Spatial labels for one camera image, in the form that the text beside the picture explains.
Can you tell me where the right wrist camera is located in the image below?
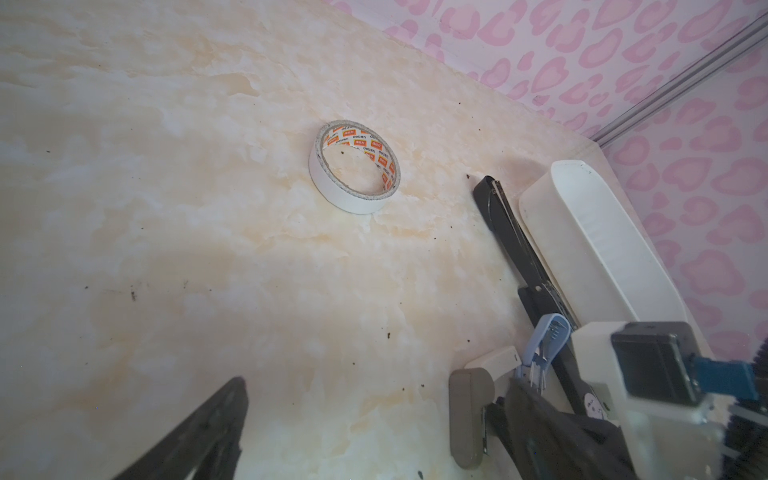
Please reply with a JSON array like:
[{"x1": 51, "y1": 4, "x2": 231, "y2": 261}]
[{"x1": 569, "y1": 320, "x2": 760, "y2": 480}]

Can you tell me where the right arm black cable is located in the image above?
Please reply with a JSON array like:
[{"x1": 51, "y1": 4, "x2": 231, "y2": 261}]
[{"x1": 722, "y1": 338, "x2": 768, "y2": 480}]

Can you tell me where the blue staple box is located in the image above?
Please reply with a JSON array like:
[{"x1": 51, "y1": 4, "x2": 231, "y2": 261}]
[{"x1": 516, "y1": 313, "x2": 572, "y2": 393}]

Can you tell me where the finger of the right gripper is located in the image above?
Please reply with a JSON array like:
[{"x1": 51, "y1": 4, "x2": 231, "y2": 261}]
[{"x1": 560, "y1": 412, "x2": 631, "y2": 462}]

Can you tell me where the beige staple box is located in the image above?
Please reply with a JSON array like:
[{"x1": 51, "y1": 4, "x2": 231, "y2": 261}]
[{"x1": 449, "y1": 345, "x2": 522, "y2": 470}]

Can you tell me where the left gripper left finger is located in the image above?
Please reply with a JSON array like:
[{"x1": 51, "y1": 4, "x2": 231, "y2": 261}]
[{"x1": 116, "y1": 376, "x2": 248, "y2": 479}]

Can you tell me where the black stapler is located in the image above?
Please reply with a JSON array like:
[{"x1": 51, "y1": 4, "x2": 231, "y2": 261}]
[{"x1": 473, "y1": 176, "x2": 606, "y2": 420}]

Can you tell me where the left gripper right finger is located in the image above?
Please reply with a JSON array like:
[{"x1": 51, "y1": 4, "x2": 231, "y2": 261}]
[{"x1": 505, "y1": 379, "x2": 636, "y2": 479}]

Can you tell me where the white plastic tray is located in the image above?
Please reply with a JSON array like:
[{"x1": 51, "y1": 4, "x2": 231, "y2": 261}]
[{"x1": 518, "y1": 160, "x2": 691, "y2": 326}]

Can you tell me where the clear tape roll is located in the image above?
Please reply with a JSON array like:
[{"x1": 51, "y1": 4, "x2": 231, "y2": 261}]
[{"x1": 308, "y1": 120, "x2": 402, "y2": 215}]

